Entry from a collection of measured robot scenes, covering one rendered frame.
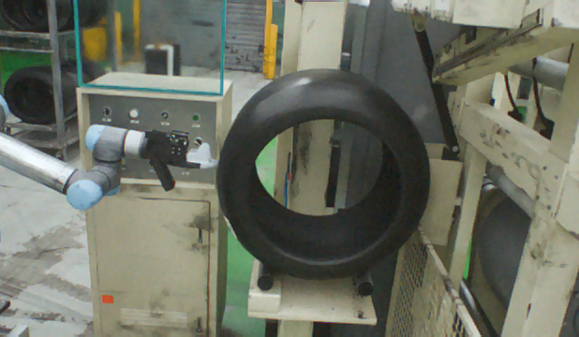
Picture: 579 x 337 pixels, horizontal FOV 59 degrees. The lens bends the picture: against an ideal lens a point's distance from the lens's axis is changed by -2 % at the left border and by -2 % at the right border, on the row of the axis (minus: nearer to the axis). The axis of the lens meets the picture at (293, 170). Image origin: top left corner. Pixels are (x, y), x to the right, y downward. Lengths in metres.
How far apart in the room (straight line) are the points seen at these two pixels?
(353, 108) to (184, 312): 1.40
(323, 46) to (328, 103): 0.38
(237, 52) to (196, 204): 8.68
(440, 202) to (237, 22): 9.15
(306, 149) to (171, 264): 0.87
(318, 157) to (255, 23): 8.93
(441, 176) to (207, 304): 1.18
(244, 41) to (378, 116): 9.39
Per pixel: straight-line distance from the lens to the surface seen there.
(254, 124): 1.30
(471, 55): 1.30
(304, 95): 1.28
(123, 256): 2.30
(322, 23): 1.61
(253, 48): 10.60
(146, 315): 2.43
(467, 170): 1.77
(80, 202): 1.39
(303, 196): 1.74
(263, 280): 1.46
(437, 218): 1.76
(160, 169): 1.46
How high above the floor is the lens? 1.68
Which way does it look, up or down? 20 degrees down
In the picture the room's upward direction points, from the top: 4 degrees clockwise
